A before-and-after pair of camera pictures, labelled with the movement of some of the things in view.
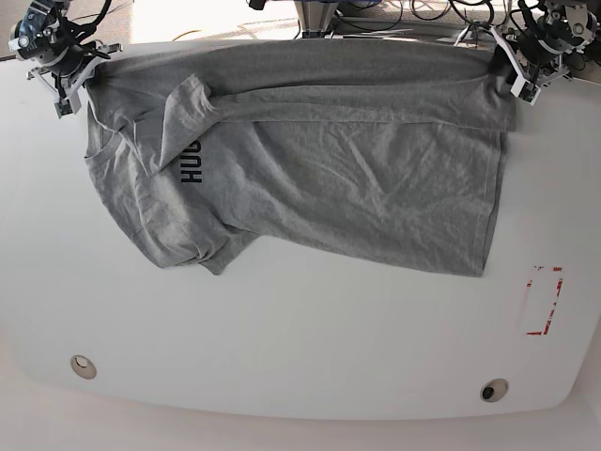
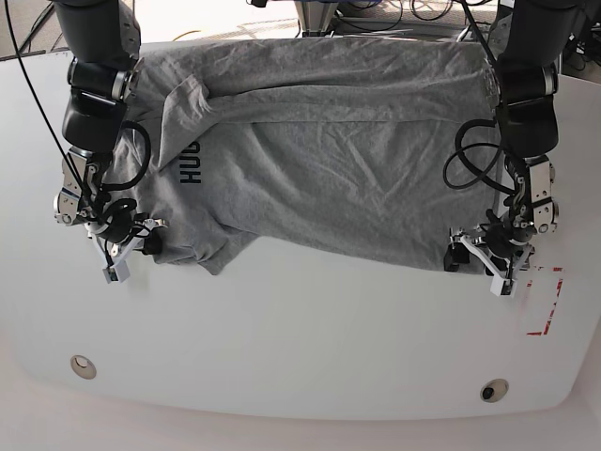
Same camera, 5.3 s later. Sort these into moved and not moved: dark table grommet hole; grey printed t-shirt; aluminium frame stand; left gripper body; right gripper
Moved: right gripper; left gripper body
Not moved: aluminium frame stand; grey printed t-shirt; dark table grommet hole
